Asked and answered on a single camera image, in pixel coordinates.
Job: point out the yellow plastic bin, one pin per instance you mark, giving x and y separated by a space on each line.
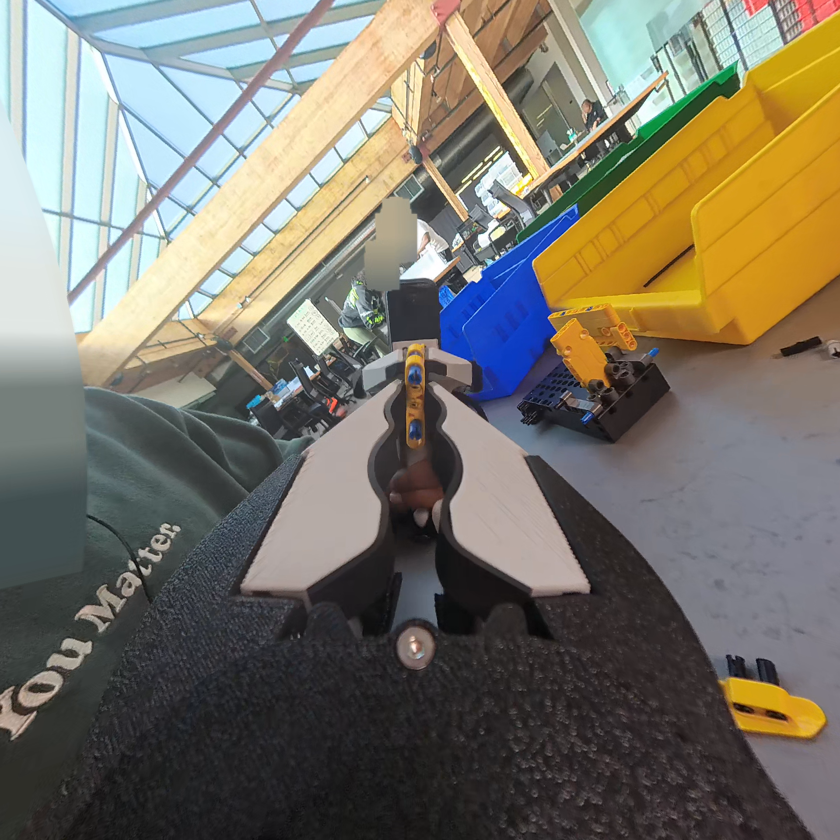
623 262

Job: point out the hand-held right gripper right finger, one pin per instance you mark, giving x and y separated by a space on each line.
512 518

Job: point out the person's right hand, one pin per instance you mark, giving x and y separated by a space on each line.
438 513

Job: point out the yellow lego beam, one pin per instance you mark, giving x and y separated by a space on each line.
415 400

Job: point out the blue plastic bin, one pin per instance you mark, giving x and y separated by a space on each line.
499 328

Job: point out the person's left hand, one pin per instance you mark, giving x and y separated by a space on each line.
413 482

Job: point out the green plastic bin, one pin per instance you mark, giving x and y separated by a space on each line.
623 164

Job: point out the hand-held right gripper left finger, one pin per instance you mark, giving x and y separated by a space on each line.
321 518

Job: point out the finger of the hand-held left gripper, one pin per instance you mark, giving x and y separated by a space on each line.
449 375
384 377

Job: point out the wooden pillar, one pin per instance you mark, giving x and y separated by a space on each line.
495 92

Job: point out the pile of small lego connectors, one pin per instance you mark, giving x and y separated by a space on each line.
800 346

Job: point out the red blue parts drawer rack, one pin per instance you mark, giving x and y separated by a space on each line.
722 39

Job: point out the white flipchart board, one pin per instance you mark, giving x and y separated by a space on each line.
313 327

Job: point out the black lego pin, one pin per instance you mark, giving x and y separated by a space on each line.
736 666
766 669

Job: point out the wooden top table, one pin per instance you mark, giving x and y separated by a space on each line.
590 134

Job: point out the yellow curved lego panel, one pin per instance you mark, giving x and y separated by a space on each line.
774 712

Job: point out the black lego axle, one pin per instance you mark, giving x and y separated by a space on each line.
669 268

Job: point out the black office chair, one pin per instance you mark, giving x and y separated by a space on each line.
313 387

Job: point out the black and yellow lego assembly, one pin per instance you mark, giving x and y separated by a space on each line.
623 407

